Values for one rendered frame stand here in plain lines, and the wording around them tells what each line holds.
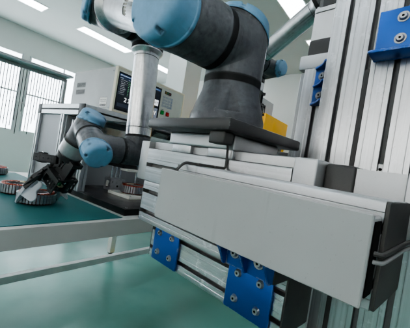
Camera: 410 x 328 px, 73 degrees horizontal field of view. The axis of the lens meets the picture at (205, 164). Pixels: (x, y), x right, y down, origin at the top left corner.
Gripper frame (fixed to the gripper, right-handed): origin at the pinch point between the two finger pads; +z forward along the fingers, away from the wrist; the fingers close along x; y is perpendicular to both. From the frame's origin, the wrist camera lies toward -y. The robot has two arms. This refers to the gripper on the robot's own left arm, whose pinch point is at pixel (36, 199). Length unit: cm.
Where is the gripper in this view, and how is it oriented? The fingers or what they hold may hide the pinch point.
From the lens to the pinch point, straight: 104.0
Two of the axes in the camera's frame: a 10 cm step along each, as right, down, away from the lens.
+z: -5.9, 7.7, 2.2
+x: 4.1, 0.6, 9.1
